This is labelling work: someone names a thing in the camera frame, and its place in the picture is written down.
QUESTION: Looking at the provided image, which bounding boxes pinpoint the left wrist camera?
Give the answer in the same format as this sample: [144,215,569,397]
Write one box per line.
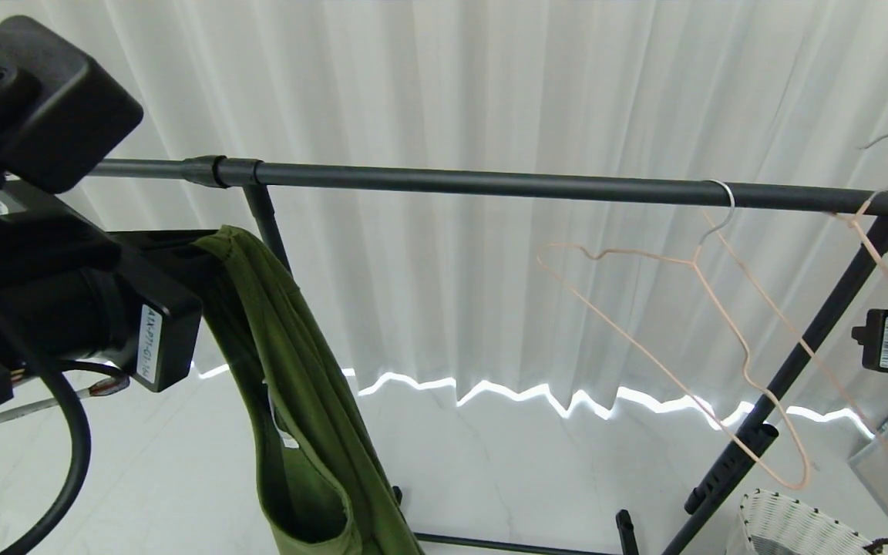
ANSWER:
[0,14,144,195]

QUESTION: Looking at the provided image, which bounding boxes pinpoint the black clothes rack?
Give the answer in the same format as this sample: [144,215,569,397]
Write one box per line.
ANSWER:
[86,154,888,555]

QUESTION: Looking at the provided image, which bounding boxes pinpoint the white laundry basket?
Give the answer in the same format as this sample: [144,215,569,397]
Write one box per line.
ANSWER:
[737,488,888,555]

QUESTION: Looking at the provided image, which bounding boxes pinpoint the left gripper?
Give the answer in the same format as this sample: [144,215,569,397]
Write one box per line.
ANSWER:
[0,181,204,394]

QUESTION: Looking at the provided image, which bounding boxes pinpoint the green long-sleeved shirt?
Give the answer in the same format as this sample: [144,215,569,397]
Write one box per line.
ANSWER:
[193,225,426,555]

